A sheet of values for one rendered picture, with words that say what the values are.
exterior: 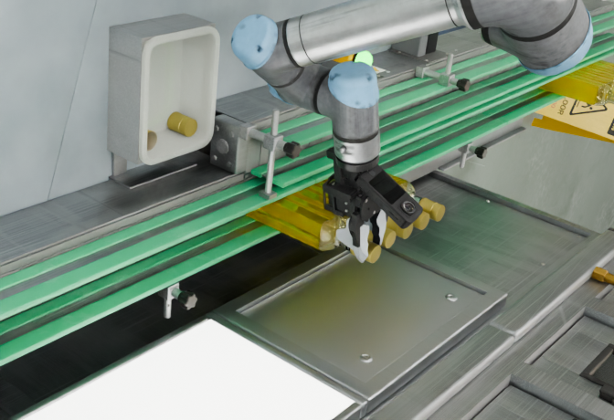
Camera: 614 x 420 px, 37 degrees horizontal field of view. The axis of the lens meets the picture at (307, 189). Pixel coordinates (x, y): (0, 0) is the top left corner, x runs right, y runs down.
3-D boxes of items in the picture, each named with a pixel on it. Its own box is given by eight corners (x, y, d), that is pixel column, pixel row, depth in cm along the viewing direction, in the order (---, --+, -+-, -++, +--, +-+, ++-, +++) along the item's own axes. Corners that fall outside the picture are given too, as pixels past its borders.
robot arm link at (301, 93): (269, 35, 149) (322, 52, 142) (301, 64, 158) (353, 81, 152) (246, 78, 148) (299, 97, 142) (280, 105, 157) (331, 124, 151)
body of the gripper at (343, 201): (350, 191, 164) (346, 133, 156) (390, 206, 159) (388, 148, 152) (322, 213, 159) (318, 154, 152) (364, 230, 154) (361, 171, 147)
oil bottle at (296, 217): (240, 215, 176) (330, 257, 165) (243, 187, 174) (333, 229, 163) (259, 205, 180) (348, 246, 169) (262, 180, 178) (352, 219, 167)
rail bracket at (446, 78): (411, 77, 211) (462, 93, 204) (416, 45, 208) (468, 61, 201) (420, 73, 214) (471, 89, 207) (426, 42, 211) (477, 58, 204)
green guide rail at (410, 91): (253, 137, 170) (287, 151, 166) (254, 132, 170) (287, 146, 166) (612, 13, 299) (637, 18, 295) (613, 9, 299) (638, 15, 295)
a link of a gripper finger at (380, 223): (363, 229, 169) (356, 193, 162) (390, 241, 165) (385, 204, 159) (353, 240, 167) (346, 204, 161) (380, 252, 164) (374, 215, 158)
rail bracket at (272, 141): (233, 185, 171) (285, 209, 164) (240, 99, 163) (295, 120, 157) (244, 181, 173) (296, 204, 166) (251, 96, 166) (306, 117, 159)
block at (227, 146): (206, 164, 173) (234, 176, 170) (209, 117, 169) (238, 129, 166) (219, 159, 176) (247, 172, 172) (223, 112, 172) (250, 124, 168)
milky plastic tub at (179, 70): (107, 152, 161) (142, 169, 156) (109, 26, 151) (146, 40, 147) (179, 130, 173) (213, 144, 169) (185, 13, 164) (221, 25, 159)
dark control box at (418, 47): (388, 47, 223) (418, 57, 219) (394, 15, 220) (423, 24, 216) (407, 43, 229) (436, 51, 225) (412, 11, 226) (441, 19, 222)
